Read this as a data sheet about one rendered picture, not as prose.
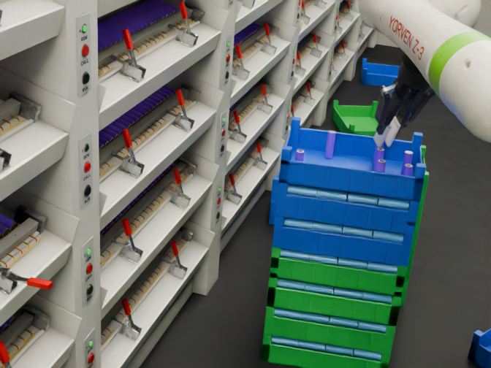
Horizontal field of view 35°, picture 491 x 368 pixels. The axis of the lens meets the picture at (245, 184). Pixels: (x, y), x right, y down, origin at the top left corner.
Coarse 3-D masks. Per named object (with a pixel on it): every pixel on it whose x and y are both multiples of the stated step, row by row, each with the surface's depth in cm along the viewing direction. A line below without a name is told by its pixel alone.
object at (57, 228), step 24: (24, 192) 125; (24, 216) 124; (48, 216) 125; (72, 216) 124; (48, 240) 125; (72, 240) 126; (24, 264) 118; (48, 264) 120; (24, 288) 114; (0, 312) 109
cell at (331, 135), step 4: (328, 132) 176; (332, 132) 176; (328, 136) 176; (332, 136) 176; (328, 140) 176; (332, 140) 176; (328, 144) 177; (332, 144) 177; (328, 148) 177; (332, 148) 177; (328, 152) 177; (332, 152) 178; (328, 156) 178
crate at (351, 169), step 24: (288, 144) 173; (312, 144) 182; (336, 144) 181; (360, 144) 180; (384, 144) 179; (408, 144) 178; (288, 168) 164; (312, 168) 163; (336, 168) 162; (360, 168) 175; (360, 192) 164; (384, 192) 163; (408, 192) 162
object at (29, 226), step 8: (24, 224) 122; (32, 224) 123; (16, 232) 120; (24, 232) 120; (32, 232) 123; (0, 240) 117; (8, 240) 117; (16, 240) 118; (24, 240) 121; (0, 248) 115; (8, 248) 117; (16, 248) 118; (0, 256) 115
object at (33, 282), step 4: (8, 272) 111; (4, 276) 111; (8, 276) 111; (12, 276) 111; (16, 276) 111; (12, 280) 111; (16, 280) 111; (20, 280) 111; (24, 280) 110; (28, 280) 110; (32, 280) 110; (36, 280) 110; (40, 280) 110; (44, 280) 110; (48, 280) 110; (28, 284) 110; (32, 284) 110; (36, 284) 110; (40, 284) 109; (44, 284) 109; (48, 284) 109; (52, 284) 110; (44, 288) 110; (48, 288) 109
